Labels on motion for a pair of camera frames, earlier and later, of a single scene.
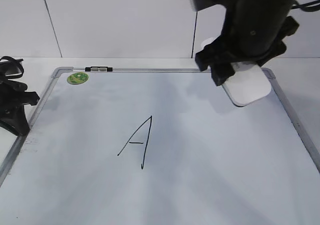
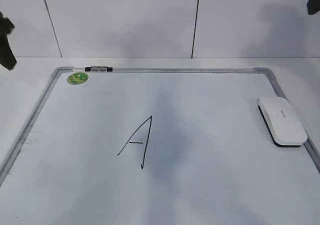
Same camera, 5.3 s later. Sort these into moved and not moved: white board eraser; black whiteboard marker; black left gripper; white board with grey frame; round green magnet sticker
Moved: white board eraser; black left gripper
Not moved: round green magnet sticker; white board with grey frame; black whiteboard marker
